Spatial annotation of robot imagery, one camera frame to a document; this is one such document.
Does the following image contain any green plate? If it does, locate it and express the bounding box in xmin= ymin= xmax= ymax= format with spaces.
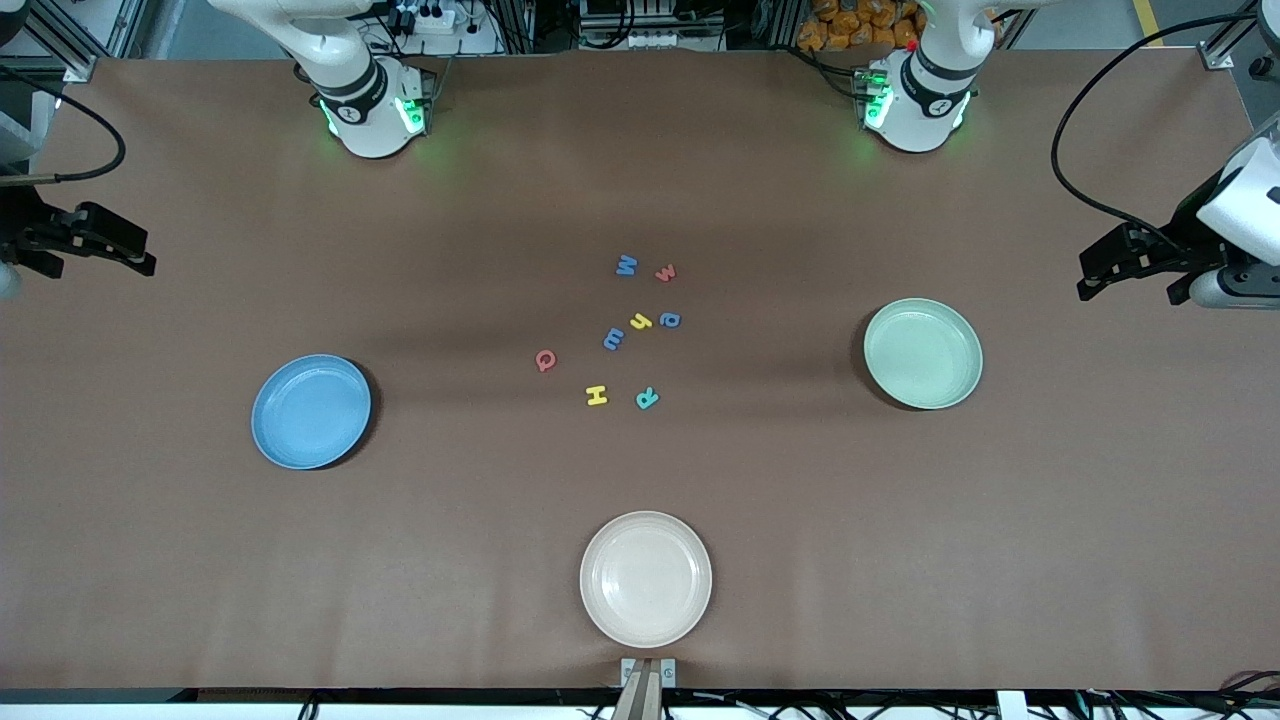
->
xmin=864 ymin=298 xmax=984 ymax=411

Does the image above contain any blue plate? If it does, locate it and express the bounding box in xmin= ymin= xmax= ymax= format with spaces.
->
xmin=251 ymin=354 xmax=372 ymax=471

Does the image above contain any beige plate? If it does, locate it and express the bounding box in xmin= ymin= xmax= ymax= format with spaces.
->
xmin=580 ymin=511 xmax=713 ymax=649

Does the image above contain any brown table mat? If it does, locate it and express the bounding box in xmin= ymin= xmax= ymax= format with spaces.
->
xmin=0 ymin=45 xmax=1280 ymax=691

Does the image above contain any white power strip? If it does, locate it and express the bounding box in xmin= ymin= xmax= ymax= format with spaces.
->
xmin=393 ymin=3 xmax=459 ymax=34

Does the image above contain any equipment rack shelf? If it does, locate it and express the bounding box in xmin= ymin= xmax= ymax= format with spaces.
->
xmin=578 ymin=0 xmax=727 ymax=51

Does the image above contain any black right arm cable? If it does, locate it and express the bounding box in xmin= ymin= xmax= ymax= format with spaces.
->
xmin=0 ymin=65 xmax=127 ymax=186

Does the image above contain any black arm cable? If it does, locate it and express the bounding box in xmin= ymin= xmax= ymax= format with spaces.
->
xmin=0 ymin=65 xmax=127 ymax=186
xmin=1050 ymin=12 xmax=1263 ymax=256

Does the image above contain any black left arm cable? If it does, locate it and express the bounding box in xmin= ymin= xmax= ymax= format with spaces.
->
xmin=1050 ymin=12 xmax=1263 ymax=256

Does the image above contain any aluminium frame profile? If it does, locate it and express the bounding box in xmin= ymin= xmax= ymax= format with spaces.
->
xmin=18 ymin=0 xmax=101 ymax=83
xmin=1200 ymin=0 xmax=1280 ymax=71

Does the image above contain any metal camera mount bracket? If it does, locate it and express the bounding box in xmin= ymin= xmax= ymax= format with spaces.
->
xmin=620 ymin=657 xmax=677 ymax=720

